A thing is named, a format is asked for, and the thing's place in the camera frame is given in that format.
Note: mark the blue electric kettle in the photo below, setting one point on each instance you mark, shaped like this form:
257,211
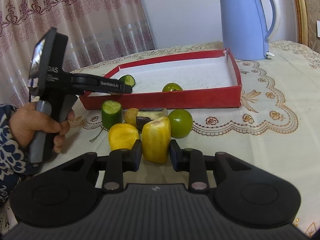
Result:
244,28

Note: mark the cream embroidered tablecloth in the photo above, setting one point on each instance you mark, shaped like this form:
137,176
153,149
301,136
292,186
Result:
276,129

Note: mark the cucumber piece in tray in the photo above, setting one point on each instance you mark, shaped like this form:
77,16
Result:
128,80

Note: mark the green tomato on cloth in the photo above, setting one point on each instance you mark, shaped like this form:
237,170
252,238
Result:
181,122

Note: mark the dark split sugarcane piece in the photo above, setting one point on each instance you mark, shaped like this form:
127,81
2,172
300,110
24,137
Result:
146,115

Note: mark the yellow round fruit piece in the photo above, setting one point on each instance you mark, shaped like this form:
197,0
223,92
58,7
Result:
122,136

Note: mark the pink floral curtain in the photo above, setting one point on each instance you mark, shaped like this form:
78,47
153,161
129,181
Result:
97,30

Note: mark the small yellow-brown fruit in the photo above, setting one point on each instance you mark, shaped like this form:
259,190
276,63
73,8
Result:
130,116

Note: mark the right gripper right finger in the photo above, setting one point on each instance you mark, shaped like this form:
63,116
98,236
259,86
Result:
192,161

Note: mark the gold framed headboard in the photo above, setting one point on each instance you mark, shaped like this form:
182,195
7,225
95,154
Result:
307,14

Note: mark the white wall socket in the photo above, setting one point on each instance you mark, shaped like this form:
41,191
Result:
318,28

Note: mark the green tomato in tray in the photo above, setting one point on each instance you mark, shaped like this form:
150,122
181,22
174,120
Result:
171,87

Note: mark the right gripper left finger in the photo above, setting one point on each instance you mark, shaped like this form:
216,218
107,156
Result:
119,162

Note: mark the cucumber piece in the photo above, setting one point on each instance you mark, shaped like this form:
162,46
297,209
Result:
111,113
128,80

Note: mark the yellow pepper-like fruit piece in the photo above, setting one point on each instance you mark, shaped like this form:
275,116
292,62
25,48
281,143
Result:
156,136

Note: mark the person's left hand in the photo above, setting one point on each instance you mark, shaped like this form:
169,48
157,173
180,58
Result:
27,120

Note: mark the blue floral sleeve forearm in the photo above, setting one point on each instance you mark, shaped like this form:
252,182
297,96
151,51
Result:
14,164

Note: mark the red shallow cardboard tray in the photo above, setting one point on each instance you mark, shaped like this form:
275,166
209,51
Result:
210,79

